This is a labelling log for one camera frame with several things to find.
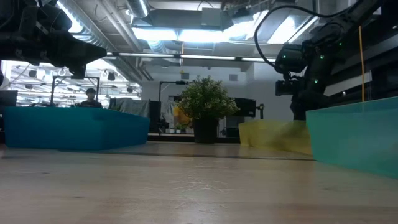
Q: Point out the black frame stand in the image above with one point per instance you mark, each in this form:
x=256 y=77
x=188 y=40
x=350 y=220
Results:
x=93 y=77

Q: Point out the bushy green potted plant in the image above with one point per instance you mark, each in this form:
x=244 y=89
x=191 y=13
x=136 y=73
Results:
x=205 y=99

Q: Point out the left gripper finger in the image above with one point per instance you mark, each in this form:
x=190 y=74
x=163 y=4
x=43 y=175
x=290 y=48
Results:
x=77 y=71
x=87 y=53

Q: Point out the grey cover sheet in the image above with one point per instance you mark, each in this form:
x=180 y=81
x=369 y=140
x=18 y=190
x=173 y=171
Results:
x=130 y=107

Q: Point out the black lamp stand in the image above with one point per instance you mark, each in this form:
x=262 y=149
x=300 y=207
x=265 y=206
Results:
x=182 y=82

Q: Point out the dark monitor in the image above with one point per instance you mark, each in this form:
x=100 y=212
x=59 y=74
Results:
x=8 y=99

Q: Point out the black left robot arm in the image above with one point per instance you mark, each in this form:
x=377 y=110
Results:
x=46 y=15

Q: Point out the blue plastic tray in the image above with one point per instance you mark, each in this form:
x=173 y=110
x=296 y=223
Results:
x=74 y=130

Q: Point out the long linear ceiling light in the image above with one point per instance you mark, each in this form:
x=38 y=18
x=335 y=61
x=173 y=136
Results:
x=205 y=57

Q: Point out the yellow object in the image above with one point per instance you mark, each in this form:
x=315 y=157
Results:
x=182 y=116

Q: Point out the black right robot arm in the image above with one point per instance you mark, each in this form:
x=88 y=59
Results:
x=329 y=34

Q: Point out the tall black box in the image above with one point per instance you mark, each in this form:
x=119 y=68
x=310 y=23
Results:
x=154 y=115

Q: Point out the black spotlight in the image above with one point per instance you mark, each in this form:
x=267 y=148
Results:
x=111 y=76
x=32 y=73

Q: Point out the yellow translucent plastic tray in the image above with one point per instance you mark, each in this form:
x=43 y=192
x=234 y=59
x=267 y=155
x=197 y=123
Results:
x=267 y=137

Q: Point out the person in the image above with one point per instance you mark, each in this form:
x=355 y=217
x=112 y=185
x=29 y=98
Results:
x=90 y=101

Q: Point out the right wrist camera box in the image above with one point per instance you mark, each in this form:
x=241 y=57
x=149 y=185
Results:
x=287 y=87

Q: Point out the black monitor on mount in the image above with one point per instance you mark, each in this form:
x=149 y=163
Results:
x=247 y=107

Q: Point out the round silver air duct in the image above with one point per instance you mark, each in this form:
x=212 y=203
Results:
x=138 y=7

